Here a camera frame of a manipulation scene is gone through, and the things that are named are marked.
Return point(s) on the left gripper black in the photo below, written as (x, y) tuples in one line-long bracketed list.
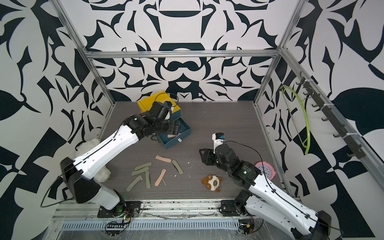
[(171, 125)]

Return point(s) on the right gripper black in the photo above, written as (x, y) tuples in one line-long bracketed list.
[(206, 155)]

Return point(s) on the pink folding knife top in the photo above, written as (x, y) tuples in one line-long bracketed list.
[(163, 159)]

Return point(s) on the yellow teal drawer cabinet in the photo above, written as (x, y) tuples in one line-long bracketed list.
[(162, 97)]

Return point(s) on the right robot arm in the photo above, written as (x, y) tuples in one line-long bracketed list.
[(262, 198)]

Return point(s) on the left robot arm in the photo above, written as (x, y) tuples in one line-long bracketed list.
[(79, 174)]

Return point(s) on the brown white plush toy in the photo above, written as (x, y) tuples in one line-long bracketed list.
[(212, 183)]

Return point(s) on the pink alarm clock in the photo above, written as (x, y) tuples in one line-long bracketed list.
[(266, 169)]

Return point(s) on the olive folding knife right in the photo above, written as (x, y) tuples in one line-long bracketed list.
[(178, 167)]

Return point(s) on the olive folding knife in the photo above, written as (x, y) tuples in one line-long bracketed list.
[(143, 166), (140, 171), (178, 167), (148, 180)]

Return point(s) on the olive folding knife upper left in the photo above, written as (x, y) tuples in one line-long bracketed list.
[(143, 166)]

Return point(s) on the olive folding knife middle left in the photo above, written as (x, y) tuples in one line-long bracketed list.
[(140, 171)]

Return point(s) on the olive folding knife lowest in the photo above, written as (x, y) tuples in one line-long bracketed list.
[(134, 183)]

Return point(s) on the olive folding knife centre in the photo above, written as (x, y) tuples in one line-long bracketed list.
[(148, 180)]

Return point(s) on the green hanging hoop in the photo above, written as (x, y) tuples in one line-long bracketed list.
[(298, 116)]

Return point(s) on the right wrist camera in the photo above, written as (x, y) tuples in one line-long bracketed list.
[(218, 139)]

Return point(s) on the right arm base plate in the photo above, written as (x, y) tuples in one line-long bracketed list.
[(231, 208)]

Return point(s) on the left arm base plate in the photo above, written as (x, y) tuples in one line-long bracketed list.
[(128, 209)]

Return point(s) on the black wall hook rack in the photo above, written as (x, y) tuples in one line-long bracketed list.
[(333, 115)]

